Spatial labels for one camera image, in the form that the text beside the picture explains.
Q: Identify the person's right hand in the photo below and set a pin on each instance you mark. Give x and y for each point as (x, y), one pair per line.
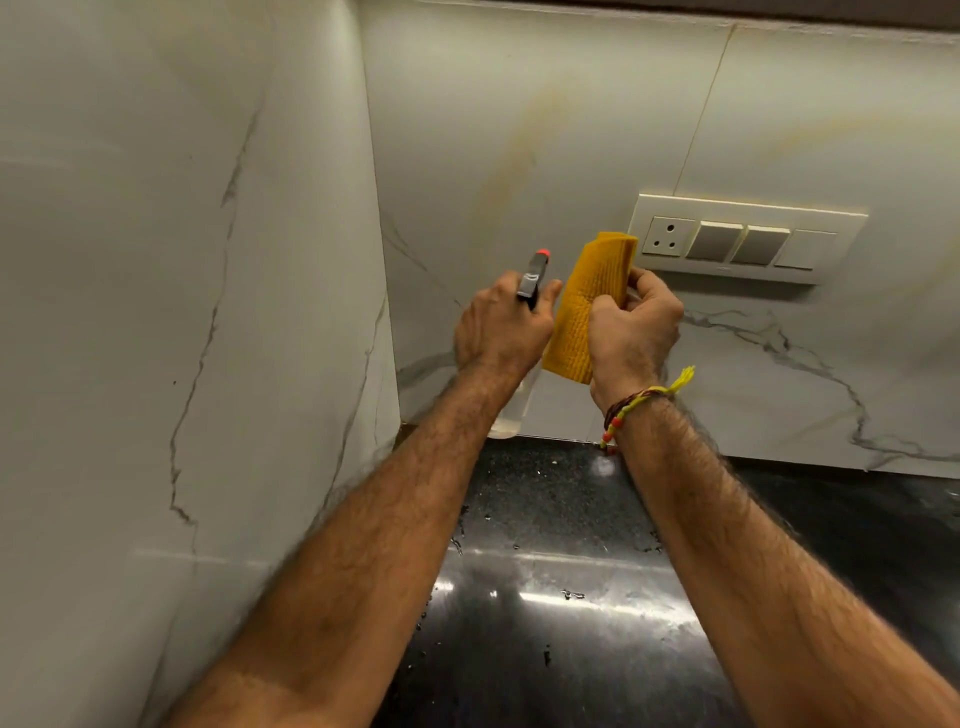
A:
(637, 337)

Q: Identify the person's left hand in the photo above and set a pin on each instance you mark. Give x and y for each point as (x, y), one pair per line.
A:
(499, 330)

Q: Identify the yellow cleaning cloth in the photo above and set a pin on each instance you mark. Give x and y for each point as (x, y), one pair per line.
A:
(589, 315)

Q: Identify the clear spray bottle black trigger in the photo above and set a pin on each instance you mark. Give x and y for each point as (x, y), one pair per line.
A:
(534, 274)

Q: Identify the person's right forearm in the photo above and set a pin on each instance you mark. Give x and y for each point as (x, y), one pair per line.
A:
(772, 570)

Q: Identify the person's left forearm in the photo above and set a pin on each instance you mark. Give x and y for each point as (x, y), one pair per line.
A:
(352, 562)

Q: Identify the yellow thread wristband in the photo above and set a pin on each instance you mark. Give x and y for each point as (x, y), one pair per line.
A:
(637, 401)

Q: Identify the black stone countertop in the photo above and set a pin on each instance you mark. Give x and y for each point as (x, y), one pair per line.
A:
(600, 585)

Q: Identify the brown upper cabinet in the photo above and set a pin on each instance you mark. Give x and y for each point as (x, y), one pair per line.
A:
(750, 9)

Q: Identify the white wall switch panel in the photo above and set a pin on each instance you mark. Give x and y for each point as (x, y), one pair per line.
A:
(742, 238)

